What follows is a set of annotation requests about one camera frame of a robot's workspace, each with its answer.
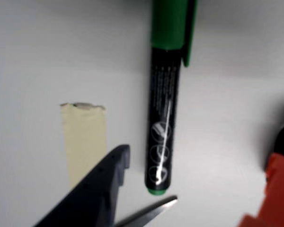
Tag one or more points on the navy gripper finger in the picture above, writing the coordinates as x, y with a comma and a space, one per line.
92, 194

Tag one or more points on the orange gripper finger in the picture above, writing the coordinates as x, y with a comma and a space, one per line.
279, 189

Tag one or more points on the green black marker pen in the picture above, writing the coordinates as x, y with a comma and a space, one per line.
163, 94

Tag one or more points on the long beige masking tape strip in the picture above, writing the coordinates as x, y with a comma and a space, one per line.
85, 137

